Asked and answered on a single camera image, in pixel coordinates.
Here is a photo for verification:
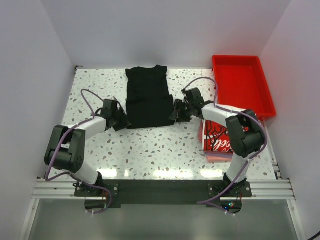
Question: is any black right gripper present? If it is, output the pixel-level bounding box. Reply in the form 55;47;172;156
168;99;194;123

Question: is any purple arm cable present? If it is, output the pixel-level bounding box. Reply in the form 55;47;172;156
181;76;269;210
44;89;113;215

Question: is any red plastic bin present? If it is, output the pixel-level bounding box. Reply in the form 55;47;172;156
212;55;276;120

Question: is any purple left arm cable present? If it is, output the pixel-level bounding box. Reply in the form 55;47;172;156
44;89;113;215

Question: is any folded red coca-cola t-shirt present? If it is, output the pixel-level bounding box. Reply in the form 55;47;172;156
199;103;265;158

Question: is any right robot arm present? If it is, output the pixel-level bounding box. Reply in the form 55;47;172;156
169;88;268;204

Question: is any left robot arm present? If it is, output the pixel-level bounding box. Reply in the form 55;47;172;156
44;99;129;196

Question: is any black t-shirt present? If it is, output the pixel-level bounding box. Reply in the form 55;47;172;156
125;65;175;129

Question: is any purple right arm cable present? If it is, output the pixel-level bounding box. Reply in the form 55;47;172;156
181;76;269;210

